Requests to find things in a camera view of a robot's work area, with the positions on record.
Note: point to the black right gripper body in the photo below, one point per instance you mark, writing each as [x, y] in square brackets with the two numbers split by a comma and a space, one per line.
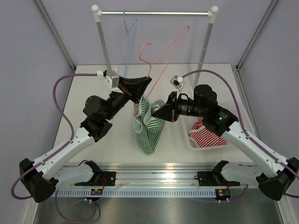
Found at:
[183, 107]

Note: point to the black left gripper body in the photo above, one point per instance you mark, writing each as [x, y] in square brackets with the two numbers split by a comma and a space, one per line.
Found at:
[117, 100]

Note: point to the blue wire hanger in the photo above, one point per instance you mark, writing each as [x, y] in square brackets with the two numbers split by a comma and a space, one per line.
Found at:
[130, 40]

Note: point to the green striped tank top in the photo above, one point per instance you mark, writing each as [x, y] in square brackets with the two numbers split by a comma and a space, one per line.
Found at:
[147, 128]

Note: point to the red striped tank top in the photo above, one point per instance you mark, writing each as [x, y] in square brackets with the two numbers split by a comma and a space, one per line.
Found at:
[202, 137]

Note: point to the pink wire hanger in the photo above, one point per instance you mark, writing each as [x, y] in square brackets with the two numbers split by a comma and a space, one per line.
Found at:
[180, 39]

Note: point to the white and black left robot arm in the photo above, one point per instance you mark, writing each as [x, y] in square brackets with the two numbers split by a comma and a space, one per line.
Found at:
[91, 130]

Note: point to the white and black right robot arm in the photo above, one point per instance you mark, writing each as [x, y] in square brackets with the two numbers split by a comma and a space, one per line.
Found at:
[273, 173]

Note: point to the white plastic basket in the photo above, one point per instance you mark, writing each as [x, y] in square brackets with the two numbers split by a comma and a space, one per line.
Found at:
[187, 123]

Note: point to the white and silver clothes rack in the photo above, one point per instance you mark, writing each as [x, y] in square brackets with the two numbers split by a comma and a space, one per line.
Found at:
[211, 15]

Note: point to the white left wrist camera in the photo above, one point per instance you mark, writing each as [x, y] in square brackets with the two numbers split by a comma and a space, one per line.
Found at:
[111, 81]

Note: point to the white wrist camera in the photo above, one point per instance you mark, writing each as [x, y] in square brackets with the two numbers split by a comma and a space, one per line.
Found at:
[178, 82]
[111, 81]

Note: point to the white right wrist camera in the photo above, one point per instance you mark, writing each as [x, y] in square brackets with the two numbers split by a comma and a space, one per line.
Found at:
[178, 82]

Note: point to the left aluminium frame post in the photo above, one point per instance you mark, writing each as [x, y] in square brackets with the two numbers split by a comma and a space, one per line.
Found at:
[51, 26]

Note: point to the aluminium frame post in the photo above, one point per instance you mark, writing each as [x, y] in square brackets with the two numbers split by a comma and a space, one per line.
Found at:
[51, 26]
[257, 33]

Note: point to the right aluminium frame post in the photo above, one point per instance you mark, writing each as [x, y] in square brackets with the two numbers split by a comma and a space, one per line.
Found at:
[257, 33]

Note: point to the aluminium mounting rail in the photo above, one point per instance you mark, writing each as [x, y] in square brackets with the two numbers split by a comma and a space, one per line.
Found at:
[125, 178]

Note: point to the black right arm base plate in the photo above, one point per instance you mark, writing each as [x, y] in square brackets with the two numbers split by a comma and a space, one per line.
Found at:
[213, 179]

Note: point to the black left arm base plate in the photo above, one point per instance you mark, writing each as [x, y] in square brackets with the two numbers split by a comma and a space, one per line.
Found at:
[107, 178]

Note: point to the white slotted cable duct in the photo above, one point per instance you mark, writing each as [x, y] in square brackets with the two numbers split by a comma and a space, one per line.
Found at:
[137, 193]

